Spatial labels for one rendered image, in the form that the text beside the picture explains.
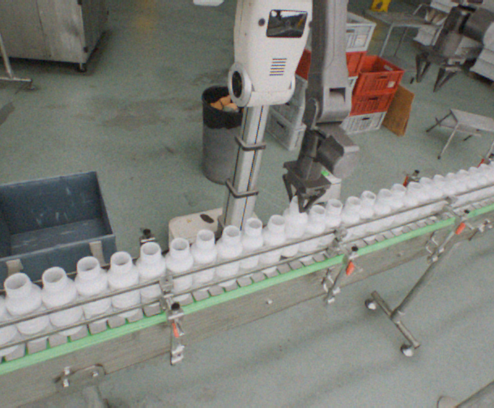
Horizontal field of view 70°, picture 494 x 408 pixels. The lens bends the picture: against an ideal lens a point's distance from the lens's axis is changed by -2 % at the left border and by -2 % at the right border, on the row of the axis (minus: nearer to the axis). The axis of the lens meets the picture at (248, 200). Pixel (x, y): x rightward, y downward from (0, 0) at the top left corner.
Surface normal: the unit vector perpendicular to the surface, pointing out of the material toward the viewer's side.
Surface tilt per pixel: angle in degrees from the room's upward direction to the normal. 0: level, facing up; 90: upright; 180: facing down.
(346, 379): 0
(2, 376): 90
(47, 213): 90
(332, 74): 63
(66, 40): 87
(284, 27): 90
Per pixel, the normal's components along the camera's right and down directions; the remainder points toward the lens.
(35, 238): 0.15, -0.75
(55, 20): 0.15, 0.66
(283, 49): 0.44, 0.64
